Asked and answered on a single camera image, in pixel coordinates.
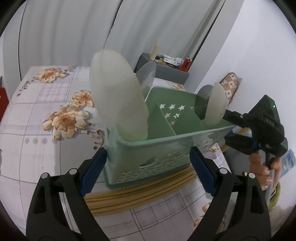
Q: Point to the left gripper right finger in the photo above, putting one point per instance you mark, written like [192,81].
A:
[250,219]

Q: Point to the floral plaid tablecloth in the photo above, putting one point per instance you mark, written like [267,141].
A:
[51,125]

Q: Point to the steel spoon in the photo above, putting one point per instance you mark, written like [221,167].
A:
[203,98]
[145,76]

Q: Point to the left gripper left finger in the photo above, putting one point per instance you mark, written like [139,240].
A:
[46,219]

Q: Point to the red thermos bottle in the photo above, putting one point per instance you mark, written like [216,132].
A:
[186,64]

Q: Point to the steel spoon front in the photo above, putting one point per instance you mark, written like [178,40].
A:
[145,76]

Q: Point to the cardboard tube roll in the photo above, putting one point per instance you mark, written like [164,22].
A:
[154,52]

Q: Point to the green white fuzzy sleeve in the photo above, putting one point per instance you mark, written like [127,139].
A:
[274,197]

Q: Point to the mint green utensil holder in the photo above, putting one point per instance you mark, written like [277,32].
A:
[173,128]

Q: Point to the patterned folded board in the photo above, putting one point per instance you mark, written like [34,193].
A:
[230,84]

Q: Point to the white curtain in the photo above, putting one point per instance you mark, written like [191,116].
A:
[42,33]

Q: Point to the grey side cabinet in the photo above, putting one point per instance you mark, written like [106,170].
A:
[164,72]

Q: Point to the person's right hand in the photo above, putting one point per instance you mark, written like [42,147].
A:
[266,176]

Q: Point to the cream plastic rice paddle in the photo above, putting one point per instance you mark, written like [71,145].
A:
[216,107]

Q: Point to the bamboo chopstick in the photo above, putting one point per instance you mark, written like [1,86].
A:
[100,209]
[124,200]
[143,187]
[116,199]

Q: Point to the red paper gift bag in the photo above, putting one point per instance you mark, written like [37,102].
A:
[4,101]

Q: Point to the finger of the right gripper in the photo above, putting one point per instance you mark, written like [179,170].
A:
[243,144]
[241,120]

